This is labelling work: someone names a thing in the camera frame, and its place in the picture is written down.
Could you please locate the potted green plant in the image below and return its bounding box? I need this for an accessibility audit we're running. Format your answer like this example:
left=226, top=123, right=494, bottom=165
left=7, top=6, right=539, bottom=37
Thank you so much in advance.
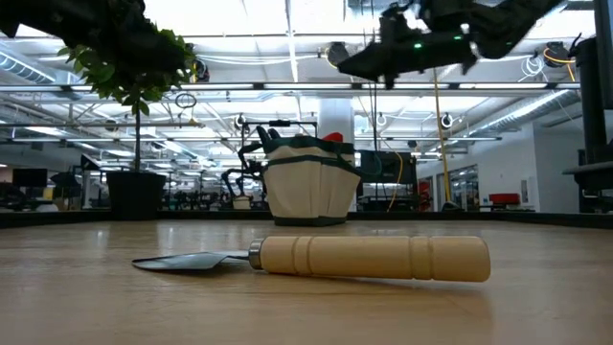
left=57, top=28, right=197, bottom=221

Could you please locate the cream green canvas gardening bag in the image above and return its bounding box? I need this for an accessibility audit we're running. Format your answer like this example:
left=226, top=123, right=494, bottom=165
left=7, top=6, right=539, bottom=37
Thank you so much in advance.
left=238, top=125, right=364, bottom=227

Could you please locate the black background monitor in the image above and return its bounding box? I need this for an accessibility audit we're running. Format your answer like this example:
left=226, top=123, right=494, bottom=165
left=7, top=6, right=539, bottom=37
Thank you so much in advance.
left=11, top=167, right=49, bottom=189

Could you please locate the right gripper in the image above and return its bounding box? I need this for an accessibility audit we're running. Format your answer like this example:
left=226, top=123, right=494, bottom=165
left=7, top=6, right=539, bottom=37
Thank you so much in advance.
left=337, top=0, right=478, bottom=90

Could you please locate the black aluminium table frame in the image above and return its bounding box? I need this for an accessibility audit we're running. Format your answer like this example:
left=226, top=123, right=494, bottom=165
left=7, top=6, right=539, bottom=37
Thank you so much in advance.
left=0, top=209, right=613, bottom=230

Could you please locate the yellow cable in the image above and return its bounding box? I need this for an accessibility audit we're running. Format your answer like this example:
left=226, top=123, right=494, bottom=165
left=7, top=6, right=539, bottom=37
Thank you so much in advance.
left=432, top=66, right=454, bottom=212
left=386, top=151, right=404, bottom=212

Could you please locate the wide trowel wooden handle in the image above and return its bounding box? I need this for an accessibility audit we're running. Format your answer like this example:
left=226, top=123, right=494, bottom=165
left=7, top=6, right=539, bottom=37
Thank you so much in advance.
left=131, top=235, right=492, bottom=283

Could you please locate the red box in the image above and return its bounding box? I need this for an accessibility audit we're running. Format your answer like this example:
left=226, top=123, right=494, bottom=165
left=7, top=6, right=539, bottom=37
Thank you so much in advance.
left=488, top=193, right=522, bottom=206

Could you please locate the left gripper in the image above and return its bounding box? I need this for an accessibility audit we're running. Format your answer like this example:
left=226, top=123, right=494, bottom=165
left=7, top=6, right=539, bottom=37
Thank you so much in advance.
left=0, top=0, right=193, bottom=74

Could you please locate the black equipment box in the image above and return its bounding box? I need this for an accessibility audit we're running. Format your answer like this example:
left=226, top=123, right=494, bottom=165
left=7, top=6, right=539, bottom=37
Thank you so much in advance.
left=357, top=150, right=418, bottom=187

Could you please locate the hanging cable ring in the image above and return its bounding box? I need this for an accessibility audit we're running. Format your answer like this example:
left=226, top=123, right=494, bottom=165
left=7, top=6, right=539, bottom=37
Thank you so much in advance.
left=173, top=92, right=198, bottom=110

